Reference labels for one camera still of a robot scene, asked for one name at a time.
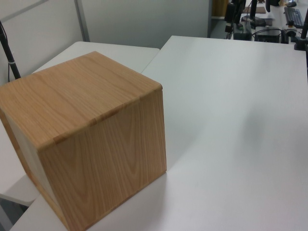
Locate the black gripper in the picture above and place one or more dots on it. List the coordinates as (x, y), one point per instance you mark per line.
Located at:
(229, 13)

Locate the wooden drawer cabinet box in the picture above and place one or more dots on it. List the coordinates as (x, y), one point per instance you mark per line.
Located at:
(79, 120)

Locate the black box with green label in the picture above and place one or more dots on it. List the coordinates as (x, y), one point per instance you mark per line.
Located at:
(241, 32)

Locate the black monitor stand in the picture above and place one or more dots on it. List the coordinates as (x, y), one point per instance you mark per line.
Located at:
(253, 14)

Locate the black electronics box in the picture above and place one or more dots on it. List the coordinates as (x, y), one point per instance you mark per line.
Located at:
(268, 35)

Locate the brown desk mat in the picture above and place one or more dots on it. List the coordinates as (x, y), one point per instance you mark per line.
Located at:
(260, 10)

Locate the black computer keyboard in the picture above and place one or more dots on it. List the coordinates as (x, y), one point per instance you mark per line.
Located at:
(294, 15)

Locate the black clamp stand pole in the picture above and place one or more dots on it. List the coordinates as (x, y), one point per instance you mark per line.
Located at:
(303, 29)

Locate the black tripod pole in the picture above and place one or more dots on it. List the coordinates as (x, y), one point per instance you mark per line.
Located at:
(9, 55)

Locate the small camera on mount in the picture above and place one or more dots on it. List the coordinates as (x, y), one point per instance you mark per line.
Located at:
(288, 33)

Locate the grey partition frame post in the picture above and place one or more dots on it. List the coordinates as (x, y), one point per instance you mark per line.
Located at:
(82, 20)

